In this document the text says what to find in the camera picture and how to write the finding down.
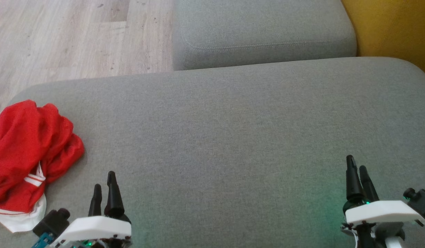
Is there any yellow sofa backrest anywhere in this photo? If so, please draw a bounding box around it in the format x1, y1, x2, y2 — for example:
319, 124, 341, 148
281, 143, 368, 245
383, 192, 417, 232
341, 0, 425, 80

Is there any large grey sofa seat cushion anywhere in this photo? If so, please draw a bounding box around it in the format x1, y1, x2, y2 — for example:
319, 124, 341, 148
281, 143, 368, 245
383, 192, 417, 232
0, 57, 425, 248

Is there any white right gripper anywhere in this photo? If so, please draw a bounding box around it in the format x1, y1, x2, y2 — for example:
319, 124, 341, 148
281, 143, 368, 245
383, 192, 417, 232
341, 155, 425, 248

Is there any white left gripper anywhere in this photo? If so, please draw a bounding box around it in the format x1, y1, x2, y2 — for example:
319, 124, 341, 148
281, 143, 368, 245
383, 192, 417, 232
49, 171, 132, 248

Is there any red shorts white waistband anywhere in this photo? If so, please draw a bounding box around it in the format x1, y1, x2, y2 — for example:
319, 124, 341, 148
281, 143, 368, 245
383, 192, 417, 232
0, 100, 85, 207

